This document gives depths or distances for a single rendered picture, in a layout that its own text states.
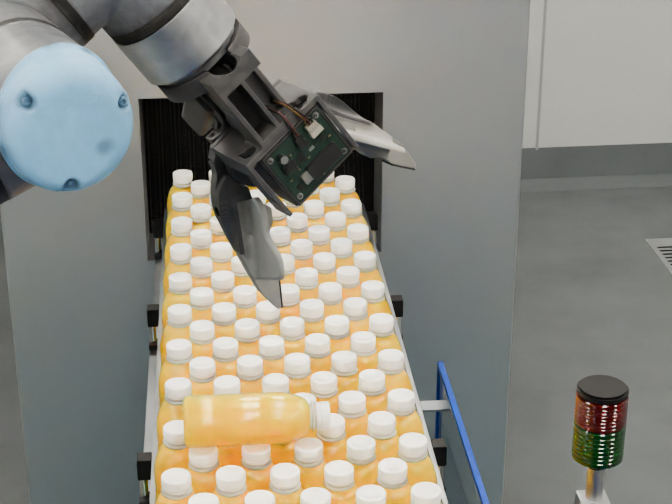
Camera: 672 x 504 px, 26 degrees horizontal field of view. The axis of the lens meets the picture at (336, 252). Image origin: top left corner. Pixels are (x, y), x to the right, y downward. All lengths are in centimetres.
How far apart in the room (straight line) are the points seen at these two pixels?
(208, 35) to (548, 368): 359
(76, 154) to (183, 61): 19
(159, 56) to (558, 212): 471
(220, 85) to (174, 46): 4
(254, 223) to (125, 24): 19
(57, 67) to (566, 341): 393
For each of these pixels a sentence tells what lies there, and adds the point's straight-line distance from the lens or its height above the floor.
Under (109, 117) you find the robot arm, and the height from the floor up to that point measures 187.
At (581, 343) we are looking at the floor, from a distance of 465.
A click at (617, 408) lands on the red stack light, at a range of 179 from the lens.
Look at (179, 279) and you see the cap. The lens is 245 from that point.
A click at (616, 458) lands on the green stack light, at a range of 183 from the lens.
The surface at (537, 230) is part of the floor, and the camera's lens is 546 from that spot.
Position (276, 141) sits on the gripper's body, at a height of 180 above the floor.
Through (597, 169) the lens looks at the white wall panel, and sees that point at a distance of 593.
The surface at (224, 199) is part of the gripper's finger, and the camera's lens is 105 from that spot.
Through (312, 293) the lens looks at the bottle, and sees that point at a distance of 246.
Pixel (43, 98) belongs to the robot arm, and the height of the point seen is 189.
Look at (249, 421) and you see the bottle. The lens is 193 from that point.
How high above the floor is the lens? 213
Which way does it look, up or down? 24 degrees down
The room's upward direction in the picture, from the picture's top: straight up
